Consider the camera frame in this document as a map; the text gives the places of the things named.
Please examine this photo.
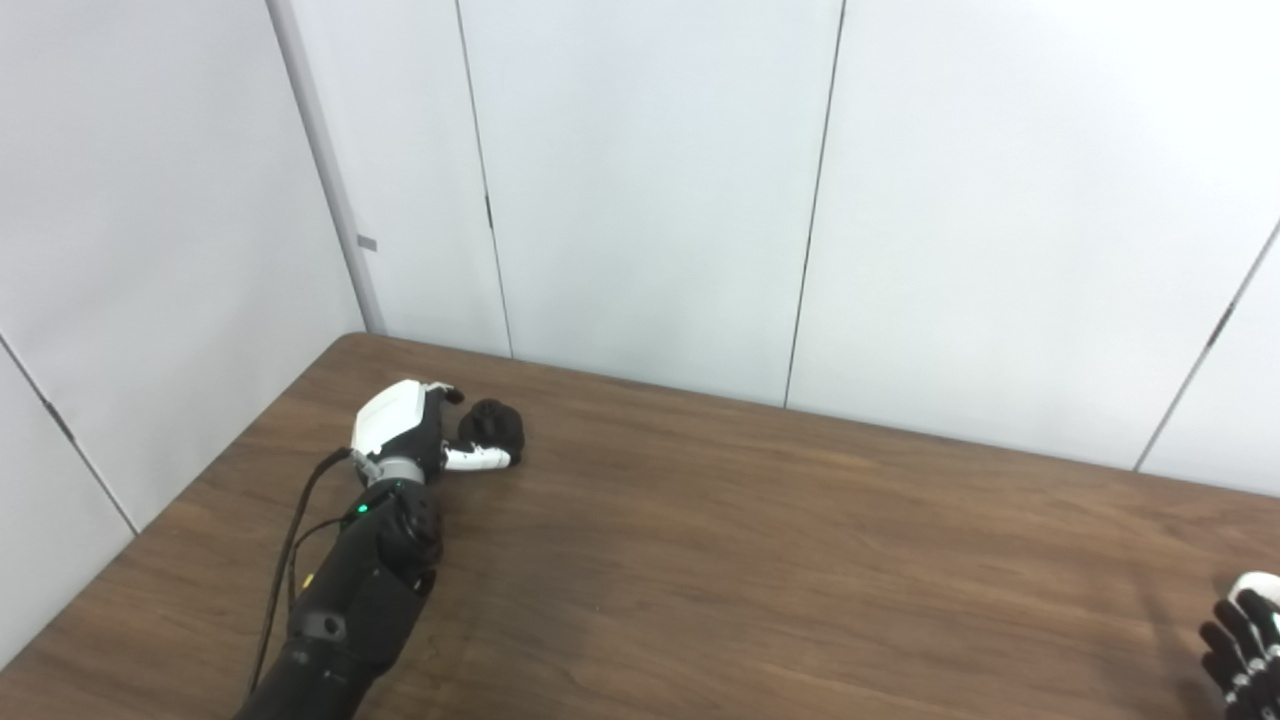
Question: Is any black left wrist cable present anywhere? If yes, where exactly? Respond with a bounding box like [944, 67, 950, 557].
[247, 447, 355, 703]

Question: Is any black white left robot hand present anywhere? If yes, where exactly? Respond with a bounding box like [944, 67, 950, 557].
[352, 379, 521, 486]

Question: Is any grey wall corner post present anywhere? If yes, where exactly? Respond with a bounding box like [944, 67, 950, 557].
[265, 0, 388, 336]

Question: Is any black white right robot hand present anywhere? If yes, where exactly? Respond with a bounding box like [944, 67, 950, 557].
[1198, 588, 1280, 720]

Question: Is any round black plastic part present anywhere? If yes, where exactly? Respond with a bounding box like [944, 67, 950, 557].
[457, 398, 526, 468]

